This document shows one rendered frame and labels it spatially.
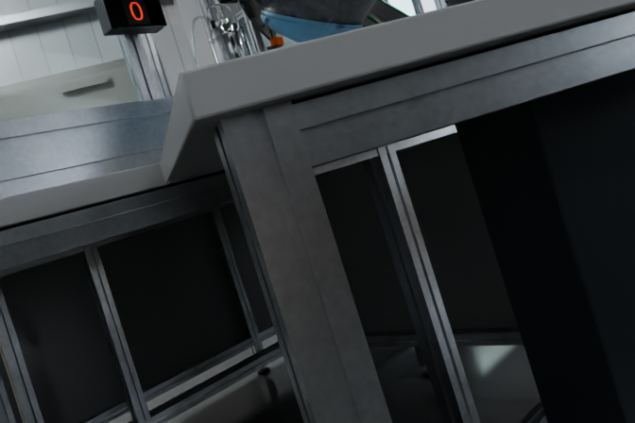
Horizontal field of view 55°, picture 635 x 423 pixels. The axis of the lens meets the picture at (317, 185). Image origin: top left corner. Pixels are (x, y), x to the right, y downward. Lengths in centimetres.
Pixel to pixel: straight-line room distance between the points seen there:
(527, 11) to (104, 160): 60
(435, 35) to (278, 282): 18
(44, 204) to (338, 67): 45
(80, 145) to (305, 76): 53
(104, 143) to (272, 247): 53
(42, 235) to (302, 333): 43
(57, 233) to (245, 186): 42
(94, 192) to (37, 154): 11
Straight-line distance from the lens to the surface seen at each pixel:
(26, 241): 75
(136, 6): 131
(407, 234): 110
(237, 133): 37
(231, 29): 229
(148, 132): 90
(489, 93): 44
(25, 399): 219
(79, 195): 75
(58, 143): 85
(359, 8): 77
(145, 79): 131
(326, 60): 37
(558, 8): 46
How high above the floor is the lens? 78
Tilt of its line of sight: level
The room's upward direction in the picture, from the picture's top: 17 degrees counter-clockwise
